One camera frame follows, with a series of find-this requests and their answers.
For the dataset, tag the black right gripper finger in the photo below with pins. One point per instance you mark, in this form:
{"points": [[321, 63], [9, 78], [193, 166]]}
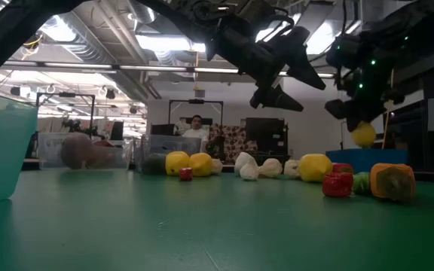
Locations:
{"points": [[367, 114], [339, 109]]}

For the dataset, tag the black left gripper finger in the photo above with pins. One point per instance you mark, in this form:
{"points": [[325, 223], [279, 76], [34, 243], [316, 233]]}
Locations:
{"points": [[298, 64], [275, 99]]}

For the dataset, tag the yellow lemon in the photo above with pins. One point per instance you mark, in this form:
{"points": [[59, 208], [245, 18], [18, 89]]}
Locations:
{"points": [[176, 162], [200, 164], [315, 167], [364, 134]]}

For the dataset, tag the white garlic bulb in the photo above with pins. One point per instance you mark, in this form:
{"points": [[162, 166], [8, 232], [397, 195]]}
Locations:
{"points": [[244, 158], [217, 166], [291, 168], [271, 168]]}

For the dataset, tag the green cucumber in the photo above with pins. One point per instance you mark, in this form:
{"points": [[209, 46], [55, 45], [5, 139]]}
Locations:
{"points": [[153, 165]]}

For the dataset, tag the dark red beet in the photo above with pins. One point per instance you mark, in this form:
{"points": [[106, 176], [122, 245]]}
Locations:
{"points": [[75, 151]]}

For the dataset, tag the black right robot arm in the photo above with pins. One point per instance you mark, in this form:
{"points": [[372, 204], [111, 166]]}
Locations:
{"points": [[420, 22]]}

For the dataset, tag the yellow pole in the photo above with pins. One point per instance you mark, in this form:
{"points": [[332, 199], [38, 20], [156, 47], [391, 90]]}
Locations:
{"points": [[386, 126]]}

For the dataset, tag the black cabinet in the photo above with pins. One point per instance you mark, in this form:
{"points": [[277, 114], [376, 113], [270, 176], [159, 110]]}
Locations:
{"points": [[266, 133]]}

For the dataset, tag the blue plastic bin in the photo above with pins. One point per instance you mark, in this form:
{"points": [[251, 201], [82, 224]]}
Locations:
{"points": [[382, 160]]}

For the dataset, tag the patterned sofa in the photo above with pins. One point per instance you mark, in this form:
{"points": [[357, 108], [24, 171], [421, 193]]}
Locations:
{"points": [[236, 141]]}

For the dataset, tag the small green pepper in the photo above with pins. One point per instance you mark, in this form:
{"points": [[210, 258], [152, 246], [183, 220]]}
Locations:
{"points": [[362, 183]]}

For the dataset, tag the orange carrot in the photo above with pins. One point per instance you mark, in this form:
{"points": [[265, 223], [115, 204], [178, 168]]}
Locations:
{"points": [[392, 182]]}

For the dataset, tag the small red bell pepper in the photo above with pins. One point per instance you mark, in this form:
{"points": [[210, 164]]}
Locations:
{"points": [[337, 184]]}

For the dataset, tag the person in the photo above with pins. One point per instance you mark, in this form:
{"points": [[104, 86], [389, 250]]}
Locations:
{"points": [[197, 131]]}

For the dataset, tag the smoky grey plastic bin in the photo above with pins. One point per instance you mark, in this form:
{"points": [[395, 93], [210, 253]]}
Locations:
{"points": [[187, 147]]}

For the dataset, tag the black monitor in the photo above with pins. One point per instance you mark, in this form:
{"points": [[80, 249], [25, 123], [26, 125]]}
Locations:
{"points": [[117, 130]]}

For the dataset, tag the long ceiling light strip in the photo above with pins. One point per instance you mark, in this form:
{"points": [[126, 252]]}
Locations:
{"points": [[77, 66]]}

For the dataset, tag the green table mat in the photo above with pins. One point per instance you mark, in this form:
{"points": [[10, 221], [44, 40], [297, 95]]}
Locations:
{"points": [[164, 233]]}

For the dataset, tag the black round ceiling device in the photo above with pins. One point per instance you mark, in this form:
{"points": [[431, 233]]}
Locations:
{"points": [[32, 42]]}

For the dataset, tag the clear plastic bin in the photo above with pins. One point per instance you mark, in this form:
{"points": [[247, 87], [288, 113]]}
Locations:
{"points": [[47, 150]]}

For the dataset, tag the teal plastic bin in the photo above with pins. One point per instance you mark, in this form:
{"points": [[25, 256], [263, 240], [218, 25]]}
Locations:
{"points": [[2, 150]]}

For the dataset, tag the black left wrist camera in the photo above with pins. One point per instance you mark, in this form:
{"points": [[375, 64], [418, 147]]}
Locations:
{"points": [[217, 11]]}

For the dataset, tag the black frame stand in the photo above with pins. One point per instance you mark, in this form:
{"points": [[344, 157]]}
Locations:
{"points": [[196, 101]]}

